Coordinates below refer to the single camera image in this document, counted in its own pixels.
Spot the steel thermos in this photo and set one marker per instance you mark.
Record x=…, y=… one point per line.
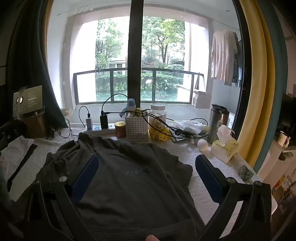
x=214, y=125

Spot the white plastic bag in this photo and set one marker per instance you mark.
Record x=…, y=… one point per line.
x=187, y=126

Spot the grey projector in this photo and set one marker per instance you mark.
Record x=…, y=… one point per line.
x=32, y=99

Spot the teal curtain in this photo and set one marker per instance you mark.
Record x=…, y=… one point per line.
x=275, y=104

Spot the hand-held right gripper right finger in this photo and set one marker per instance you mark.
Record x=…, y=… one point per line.
x=209, y=179

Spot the hanging beige shirt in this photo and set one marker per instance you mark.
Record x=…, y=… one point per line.
x=223, y=58

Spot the black window frame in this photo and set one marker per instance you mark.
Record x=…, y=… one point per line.
x=135, y=46

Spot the white textured tablecloth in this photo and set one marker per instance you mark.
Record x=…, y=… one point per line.
x=182, y=153

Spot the black charger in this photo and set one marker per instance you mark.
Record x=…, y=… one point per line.
x=104, y=121

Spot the white side shelf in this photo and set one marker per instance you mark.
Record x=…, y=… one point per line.
x=272, y=157

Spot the green stone ornament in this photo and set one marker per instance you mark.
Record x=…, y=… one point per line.
x=245, y=173

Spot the black monitor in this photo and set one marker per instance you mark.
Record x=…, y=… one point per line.
x=288, y=111

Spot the yellow tissue box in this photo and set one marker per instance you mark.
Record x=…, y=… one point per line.
x=223, y=150

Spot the grey t-shirt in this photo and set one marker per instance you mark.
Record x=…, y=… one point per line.
x=138, y=185

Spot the white ball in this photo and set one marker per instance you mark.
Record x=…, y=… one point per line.
x=202, y=145

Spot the white garment with black band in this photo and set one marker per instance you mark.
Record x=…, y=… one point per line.
x=16, y=150

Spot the white power strip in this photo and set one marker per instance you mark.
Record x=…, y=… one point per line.
x=97, y=131

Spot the dark green curtain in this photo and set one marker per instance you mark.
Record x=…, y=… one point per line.
x=34, y=58

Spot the person's right hand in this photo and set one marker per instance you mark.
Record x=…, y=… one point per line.
x=151, y=238

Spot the balcony railing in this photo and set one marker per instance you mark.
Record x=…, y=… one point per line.
x=111, y=88

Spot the yellow bag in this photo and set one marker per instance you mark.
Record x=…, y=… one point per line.
x=159, y=135

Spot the white plastic basket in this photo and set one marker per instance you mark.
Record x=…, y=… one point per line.
x=136, y=129

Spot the red tin can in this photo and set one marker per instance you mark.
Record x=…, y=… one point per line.
x=120, y=131

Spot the white basin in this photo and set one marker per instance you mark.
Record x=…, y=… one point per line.
x=67, y=111

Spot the clear plastic jar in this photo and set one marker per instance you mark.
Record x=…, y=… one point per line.
x=157, y=109

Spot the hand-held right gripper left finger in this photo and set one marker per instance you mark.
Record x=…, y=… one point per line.
x=85, y=176

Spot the white charger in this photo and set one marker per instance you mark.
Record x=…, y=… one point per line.
x=89, y=122

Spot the white mug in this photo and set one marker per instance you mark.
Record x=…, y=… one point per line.
x=282, y=138

